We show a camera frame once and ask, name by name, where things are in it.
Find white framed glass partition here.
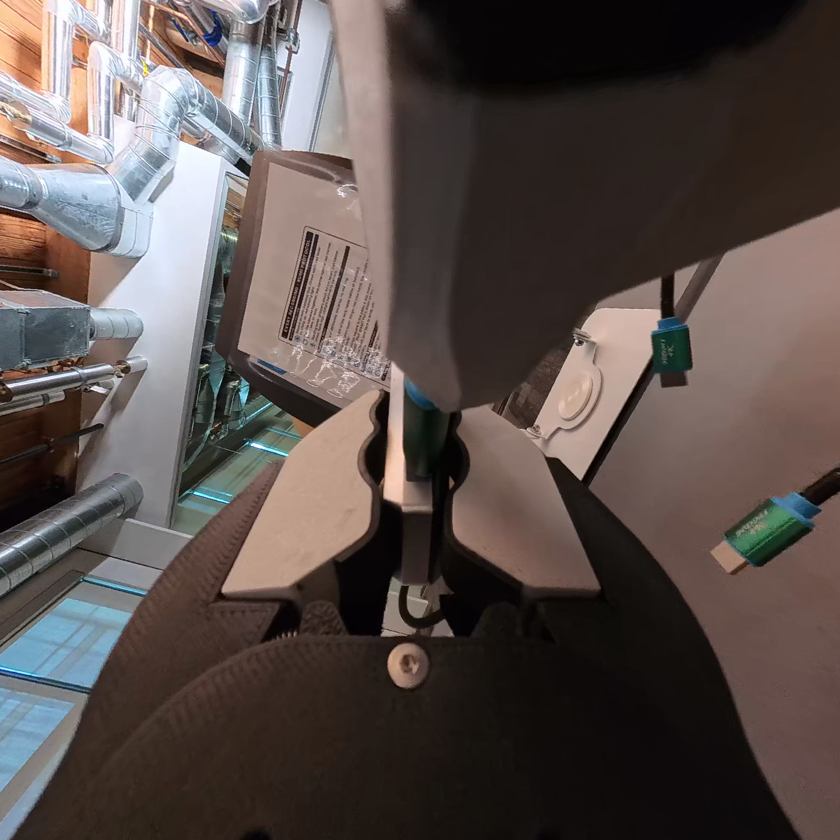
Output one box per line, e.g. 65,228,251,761
79,141,316,526

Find laminated instruction sheet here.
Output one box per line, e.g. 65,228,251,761
238,163,395,398

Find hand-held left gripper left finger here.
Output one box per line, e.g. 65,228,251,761
222,390,388,601

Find black braided HDMI cable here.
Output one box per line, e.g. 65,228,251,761
648,273,694,389
710,466,840,578
402,379,455,481

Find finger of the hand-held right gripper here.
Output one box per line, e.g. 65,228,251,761
331,0,840,412

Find metal pole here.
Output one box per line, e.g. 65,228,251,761
675,256,724,317

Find silver ventilation ducts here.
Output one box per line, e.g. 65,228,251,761
0,0,309,595

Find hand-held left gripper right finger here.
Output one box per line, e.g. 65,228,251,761
448,410,602,599

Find black hub with short cable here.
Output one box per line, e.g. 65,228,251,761
381,367,455,632

